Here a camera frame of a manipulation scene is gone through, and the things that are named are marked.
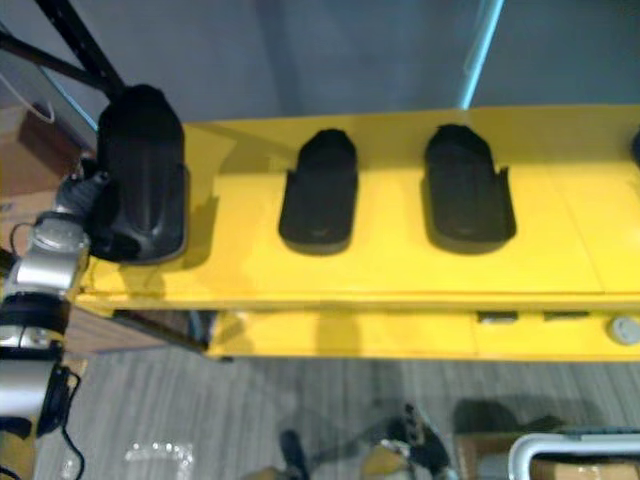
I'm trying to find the black metal shelf beam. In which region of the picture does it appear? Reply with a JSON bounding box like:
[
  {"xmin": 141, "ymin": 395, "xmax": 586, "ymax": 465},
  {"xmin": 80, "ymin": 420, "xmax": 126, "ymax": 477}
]
[{"xmin": 0, "ymin": 30, "xmax": 109, "ymax": 94}]

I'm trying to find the teal edge strip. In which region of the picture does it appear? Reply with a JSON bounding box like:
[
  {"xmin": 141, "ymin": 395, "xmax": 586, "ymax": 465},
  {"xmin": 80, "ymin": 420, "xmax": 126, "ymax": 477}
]
[{"xmin": 458, "ymin": 0, "xmax": 507, "ymax": 110}]

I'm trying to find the round white cap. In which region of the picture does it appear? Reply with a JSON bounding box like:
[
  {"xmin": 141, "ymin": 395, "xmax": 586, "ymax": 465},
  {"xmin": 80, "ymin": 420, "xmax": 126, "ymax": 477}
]
[{"xmin": 606, "ymin": 314, "xmax": 640, "ymax": 347}]

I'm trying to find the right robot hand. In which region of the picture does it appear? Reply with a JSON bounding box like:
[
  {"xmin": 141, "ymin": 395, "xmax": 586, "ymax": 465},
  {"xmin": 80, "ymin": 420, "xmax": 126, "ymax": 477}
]
[{"xmin": 278, "ymin": 402, "xmax": 454, "ymax": 480}]

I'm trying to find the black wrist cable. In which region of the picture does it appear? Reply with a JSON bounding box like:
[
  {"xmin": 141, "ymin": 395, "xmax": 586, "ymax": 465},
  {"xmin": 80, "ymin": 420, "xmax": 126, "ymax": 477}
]
[{"xmin": 35, "ymin": 365, "xmax": 87, "ymax": 480}]

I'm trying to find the open cardboard box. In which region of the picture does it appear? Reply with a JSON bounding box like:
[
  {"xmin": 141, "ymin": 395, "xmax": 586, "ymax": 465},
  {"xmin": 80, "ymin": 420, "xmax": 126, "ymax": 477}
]
[{"xmin": 453, "ymin": 427, "xmax": 640, "ymax": 480}]

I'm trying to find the brown cardboard box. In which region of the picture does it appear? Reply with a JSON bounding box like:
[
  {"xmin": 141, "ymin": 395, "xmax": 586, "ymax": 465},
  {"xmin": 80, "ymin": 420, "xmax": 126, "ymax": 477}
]
[{"xmin": 0, "ymin": 101, "xmax": 97, "ymax": 251}]

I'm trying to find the small dark flat part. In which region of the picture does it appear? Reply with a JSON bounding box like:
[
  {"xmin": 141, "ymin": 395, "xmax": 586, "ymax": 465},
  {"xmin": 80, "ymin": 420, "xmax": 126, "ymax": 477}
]
[{"xmin": 476, "ymin": 311, "xmax": 519, "ymax": 327}]

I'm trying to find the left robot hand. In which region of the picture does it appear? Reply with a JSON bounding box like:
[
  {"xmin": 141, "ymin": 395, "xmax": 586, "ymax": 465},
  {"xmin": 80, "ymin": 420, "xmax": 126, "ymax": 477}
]
[{"xmin": 55, "ymin": 160, "xmax": 143, "ymax": 261}]

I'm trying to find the white tube frame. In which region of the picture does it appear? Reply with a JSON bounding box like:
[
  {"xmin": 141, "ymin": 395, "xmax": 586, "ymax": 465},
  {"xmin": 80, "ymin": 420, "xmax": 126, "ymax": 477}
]
[{"xmin": 506, "ymin": 432, "xmax": 640, "ymax": 480}]

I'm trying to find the black metal shelf post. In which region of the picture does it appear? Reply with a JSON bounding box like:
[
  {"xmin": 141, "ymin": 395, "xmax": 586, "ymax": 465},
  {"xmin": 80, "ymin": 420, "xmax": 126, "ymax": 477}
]
[{"xmin": 33, "ymin": 0, "xmax": 129, "ymax": 94}]

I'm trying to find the white cable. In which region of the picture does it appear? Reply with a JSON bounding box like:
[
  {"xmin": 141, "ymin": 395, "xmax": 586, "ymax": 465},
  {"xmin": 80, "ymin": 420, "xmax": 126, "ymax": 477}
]
[{"xmin": 0, "ymin": 74, "xmax": 57, "ymax": 124}]

